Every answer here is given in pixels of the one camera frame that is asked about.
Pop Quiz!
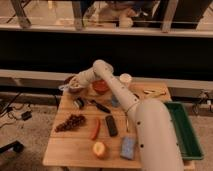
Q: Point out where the wooden table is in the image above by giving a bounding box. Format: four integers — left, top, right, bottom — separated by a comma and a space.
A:
42, 80, 196, 171

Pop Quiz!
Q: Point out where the black rectangular bar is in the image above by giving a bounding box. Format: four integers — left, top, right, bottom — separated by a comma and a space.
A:
105, 115, 118, 137

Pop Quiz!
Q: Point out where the black power adapter with cables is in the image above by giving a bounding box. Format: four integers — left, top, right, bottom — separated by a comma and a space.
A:
0, 94, 32, 129

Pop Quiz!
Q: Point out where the blue grey towel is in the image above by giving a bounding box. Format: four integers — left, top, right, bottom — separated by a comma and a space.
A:
58, 84, 80, 93

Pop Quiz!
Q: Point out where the bunch of dark grapes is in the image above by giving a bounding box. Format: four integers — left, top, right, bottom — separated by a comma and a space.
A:
55, 114, 86, 132

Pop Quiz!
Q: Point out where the red chili pepper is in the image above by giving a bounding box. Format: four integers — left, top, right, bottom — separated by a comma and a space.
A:
90, 118, 100, 140

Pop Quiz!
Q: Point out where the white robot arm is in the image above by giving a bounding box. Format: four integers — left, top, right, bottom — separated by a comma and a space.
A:
68, 60, 184, 171

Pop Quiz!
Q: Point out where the peach fruit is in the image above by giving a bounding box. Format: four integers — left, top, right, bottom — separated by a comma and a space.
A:
93, 142, 106, 158

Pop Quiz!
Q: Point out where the purple bowl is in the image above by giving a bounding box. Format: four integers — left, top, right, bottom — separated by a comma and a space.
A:
64, 76, 83, 93

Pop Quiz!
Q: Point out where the white plastic cup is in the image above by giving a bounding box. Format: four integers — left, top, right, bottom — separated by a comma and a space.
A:
119, 73, 132, 88

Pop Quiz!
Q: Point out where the wooden spatula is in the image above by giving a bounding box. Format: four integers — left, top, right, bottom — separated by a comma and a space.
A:
143, 89, 166, 98

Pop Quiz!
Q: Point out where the blue plastic cup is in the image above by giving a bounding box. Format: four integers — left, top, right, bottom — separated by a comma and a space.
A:
111, 95, 120, 107

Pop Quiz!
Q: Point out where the blue sponge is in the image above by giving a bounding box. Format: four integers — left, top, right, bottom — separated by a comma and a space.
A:
120, 136, 136, 160

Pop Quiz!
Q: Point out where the green plastic tray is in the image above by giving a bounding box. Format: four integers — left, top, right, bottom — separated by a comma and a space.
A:
165, 102, 204, 160

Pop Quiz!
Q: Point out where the red bowl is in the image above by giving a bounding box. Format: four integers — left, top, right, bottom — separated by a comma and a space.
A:
92, 80, 109, 95

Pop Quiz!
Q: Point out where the black handled peeler tool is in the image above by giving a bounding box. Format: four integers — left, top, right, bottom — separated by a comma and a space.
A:
73, 97, 111, 113

